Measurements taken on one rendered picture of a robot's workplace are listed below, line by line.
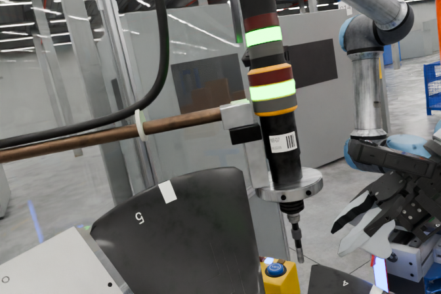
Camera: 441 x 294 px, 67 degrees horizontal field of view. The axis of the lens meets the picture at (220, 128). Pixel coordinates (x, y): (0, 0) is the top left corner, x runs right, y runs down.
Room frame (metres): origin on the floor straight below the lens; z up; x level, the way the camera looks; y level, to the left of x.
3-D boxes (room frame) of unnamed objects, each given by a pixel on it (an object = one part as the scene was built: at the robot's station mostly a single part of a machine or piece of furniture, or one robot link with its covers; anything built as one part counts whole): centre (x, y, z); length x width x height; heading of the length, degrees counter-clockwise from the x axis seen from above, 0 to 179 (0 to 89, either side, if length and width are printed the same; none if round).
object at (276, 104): (0.33, -0.06, 1.54); 0.04 x 0.04 x 0.01
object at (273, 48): (0.33, -0.06, 1.60); 0.03 x 0.03 x 0.01
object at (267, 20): (0.33, -0.06, 1.62); 0.03 x 0.03 x 0.01
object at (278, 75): (0.33, -0.06, 1.57); 0.04 x 0.04 x 0.01
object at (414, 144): (1.02, -0.57, 1.20); 0.13 x 0.12 x 0.14; 34
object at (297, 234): (0.33, -0.06, 1.39); 0.01 x 0.01 x 0.05
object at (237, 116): (0.33, -0.05, 1.50); 0.09 x 0.07 x 0.10; 89
